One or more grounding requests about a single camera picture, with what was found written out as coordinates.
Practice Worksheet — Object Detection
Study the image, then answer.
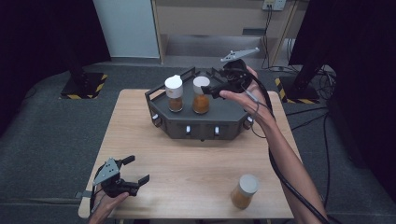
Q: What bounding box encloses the wall power socket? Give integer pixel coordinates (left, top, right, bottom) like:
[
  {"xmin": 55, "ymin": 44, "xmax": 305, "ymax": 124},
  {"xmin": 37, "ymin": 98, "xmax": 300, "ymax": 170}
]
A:
[{"xmin": 262, "ymin": 0, "xmax": 287, "ymax": 12}]

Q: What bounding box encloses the person's right hand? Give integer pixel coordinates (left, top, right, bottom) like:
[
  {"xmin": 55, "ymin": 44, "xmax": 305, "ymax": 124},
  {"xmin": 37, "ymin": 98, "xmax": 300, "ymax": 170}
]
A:
[{"xmin": 219, "ymin": 65, "xmax": 276, "ymax": 125}]

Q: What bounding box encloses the person's left hand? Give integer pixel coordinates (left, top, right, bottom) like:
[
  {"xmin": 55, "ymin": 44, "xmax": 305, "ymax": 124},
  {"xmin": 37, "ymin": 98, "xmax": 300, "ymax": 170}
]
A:
[{"xmin": 88, "ymin": 190, "xmax": 130, "ymax": 224}]

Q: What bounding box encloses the black socket cable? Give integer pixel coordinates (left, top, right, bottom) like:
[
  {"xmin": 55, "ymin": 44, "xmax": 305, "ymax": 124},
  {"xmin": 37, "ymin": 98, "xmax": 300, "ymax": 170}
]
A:
[{"xmin": 261, "ymin": 5, "xmax": 274, "ymax": 70}]

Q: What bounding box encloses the spice jar with flip-spout lid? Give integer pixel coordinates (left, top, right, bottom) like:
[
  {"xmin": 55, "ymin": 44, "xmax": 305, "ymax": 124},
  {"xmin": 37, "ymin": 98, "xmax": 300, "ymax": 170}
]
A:
[{"xmin": 163, "ymin": 74, "xmax": 185, "ymax": 113}]

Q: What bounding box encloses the tangle of floor cables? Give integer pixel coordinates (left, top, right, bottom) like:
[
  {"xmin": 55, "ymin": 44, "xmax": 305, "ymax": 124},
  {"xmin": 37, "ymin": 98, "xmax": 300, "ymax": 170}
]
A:
[{"xmin": 311, "ymin": 64, "xmax": 338, "ymax": 101}]

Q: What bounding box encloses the black stand with striped base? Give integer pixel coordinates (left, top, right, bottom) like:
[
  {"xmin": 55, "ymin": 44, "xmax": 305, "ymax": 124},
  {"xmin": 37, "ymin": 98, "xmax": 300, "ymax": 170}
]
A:
[
  {"xmin": 274, "ymin": 59, "xmax": 331, "ymax": 105},
  {"xmin": 59, "ymin": 46, "xmax": 108, "ymax": 101}
]

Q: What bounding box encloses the spice jar with white lid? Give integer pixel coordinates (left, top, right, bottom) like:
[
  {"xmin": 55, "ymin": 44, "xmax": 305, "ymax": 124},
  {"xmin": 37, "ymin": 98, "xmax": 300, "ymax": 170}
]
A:
[{"xmin": 191, "ymin": 76, "xmax": 211, "ymax": 115}]

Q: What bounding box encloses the spice jar with grey lid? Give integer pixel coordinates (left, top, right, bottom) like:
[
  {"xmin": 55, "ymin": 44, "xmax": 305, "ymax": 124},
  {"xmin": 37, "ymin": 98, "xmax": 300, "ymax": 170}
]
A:
[{"xmin": 230, "ymin": 174, "xmax": 260, "ymax": 210}]

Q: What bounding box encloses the black curtain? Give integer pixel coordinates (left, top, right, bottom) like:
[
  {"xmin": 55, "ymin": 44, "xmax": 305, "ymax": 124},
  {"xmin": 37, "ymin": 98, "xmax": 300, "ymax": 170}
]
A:
[
  {"xmin": 289, "ymin": 0, "xmax": 396, "ymax": 202},
  {"xmin": 0, "ymin": 0, "xmax": 112, "ymax": 134}
]

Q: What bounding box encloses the black floor cable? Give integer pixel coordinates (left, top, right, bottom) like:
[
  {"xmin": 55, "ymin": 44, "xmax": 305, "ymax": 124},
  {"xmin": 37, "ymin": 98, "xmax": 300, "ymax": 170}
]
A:
[{"xmin": 285, "ymin": 105, "xmax": 332, "ymax": 209}]

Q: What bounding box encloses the small grey bracket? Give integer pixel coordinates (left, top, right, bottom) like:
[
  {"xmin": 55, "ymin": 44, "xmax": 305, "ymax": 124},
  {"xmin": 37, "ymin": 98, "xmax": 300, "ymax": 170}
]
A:
[{"xmin": 74, "ymin": 190, "xmax": 93, "ymax": 200}]

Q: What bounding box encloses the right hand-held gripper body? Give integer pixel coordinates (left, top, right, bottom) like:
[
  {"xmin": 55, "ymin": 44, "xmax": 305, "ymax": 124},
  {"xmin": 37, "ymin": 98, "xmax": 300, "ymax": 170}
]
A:
[{"xmin": 218, "ymin": 47, "xmax": 261, "ymax": 96}]

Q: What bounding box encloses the left hand-held gripper cable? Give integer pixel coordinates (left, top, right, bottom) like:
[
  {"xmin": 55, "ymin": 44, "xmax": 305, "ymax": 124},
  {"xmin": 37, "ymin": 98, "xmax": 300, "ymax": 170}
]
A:
[{"xmin": 88, "ymin": 164, "xmax": 106, "ymax": 218}]

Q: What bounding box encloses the dark metal corner rack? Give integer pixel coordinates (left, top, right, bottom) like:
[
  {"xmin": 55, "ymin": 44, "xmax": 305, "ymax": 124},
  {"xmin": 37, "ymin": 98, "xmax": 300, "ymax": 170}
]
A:
[{"xmin": 144, "ymin": 66, "xmax": 262, "ymax": 141}]

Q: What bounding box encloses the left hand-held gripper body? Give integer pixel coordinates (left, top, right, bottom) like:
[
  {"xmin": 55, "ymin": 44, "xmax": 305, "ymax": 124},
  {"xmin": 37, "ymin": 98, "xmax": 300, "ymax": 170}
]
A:
[{"xmin": 92, "ymin": 158, "xmax": 140, "ymax": 199}]

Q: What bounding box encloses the white panel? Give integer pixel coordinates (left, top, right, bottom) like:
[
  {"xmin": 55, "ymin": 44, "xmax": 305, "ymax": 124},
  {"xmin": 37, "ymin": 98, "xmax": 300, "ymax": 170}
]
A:
[{"xmin": 92, "ymin": 0, "xmax": 161, "ymax": 59}]

